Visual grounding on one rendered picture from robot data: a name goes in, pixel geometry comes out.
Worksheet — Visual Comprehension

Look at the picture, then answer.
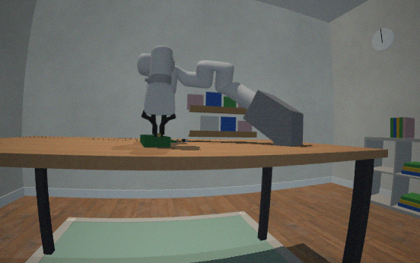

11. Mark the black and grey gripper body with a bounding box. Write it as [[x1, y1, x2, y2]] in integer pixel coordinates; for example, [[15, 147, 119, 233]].
[[144, 82, 175, 116]]

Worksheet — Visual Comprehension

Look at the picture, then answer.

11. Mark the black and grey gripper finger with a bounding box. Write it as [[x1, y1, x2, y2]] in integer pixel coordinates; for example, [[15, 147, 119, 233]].
[[159, 113, 176, 137], [142, 110, 158, 137]]

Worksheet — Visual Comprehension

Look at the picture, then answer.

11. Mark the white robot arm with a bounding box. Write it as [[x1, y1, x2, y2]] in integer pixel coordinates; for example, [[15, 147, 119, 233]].
[[137, 46, 255, 110]]

